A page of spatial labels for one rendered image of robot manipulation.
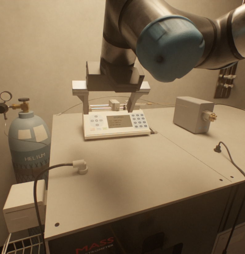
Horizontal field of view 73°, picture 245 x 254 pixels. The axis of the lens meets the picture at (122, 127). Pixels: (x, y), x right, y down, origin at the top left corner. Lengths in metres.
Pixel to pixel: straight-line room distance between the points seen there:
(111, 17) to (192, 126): 0.52
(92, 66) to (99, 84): 0.04
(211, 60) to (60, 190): 0.37
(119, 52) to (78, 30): 1.04
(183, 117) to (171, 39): 0.56
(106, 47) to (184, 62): 0.16
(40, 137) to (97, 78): 0.75
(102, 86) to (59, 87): 0.97
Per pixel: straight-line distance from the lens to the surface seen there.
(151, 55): 0.22
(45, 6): 1.38
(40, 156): 1.11
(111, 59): 0.35
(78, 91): 0.42
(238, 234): 0.67
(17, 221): 0.73
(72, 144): 0.56
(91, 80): 0.38
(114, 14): 0.30
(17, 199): 0.70
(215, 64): 0.34
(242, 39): 0.30
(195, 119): 0.70
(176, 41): 0.21
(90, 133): 0.57
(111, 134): 0.58
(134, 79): 0.33
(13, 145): 1.11
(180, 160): 0.50
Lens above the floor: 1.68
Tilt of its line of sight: 20 degrees down
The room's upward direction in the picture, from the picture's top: 2 degrees clockwise
